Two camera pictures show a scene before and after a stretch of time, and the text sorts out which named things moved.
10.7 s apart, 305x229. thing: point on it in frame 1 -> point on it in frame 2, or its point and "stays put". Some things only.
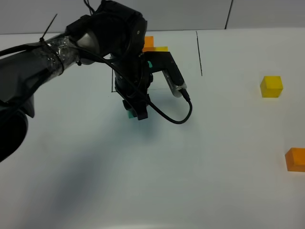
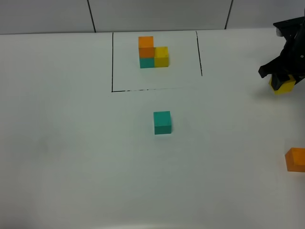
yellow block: [271, 86] -> [285, 87]
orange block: [295, 158] stays put
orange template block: [148, 44] stays put
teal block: [130, 115] -> [162, 122]
